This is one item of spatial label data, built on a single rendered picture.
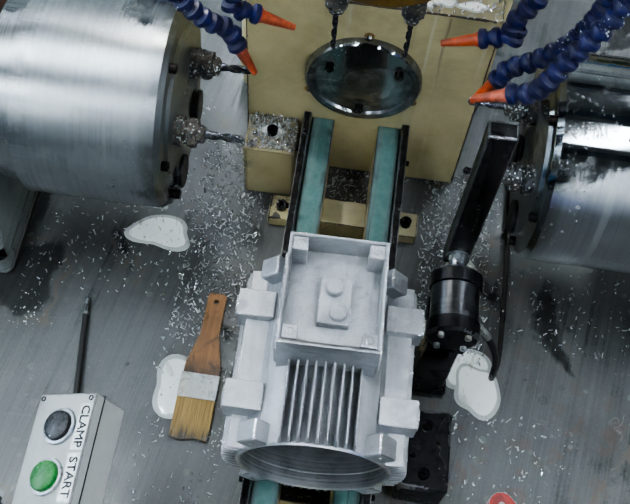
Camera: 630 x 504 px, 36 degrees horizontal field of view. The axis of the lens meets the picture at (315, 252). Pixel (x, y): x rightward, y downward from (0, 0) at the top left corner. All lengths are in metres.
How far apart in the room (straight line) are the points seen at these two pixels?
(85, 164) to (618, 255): 0.60
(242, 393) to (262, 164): 0.45
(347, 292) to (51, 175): 0.38
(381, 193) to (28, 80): 0.46
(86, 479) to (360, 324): 0.30
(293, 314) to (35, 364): 0.46
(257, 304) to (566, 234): 0.35
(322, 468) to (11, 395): 0.43
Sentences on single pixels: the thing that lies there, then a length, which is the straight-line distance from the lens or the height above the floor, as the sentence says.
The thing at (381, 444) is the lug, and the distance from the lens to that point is 0.93.
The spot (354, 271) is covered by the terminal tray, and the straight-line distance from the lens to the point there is 0.97.
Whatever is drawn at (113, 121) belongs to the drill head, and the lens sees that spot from 1.07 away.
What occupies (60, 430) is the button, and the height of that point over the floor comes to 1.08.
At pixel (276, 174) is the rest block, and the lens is 1.34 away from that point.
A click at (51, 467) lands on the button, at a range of 0.96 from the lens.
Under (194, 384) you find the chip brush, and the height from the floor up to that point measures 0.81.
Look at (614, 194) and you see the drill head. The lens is 1.08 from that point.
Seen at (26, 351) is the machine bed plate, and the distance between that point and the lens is 1.31.
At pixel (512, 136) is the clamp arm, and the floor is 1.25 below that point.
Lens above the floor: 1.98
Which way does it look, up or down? 62 degrees down
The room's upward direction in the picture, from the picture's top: 6 degrees clockwise
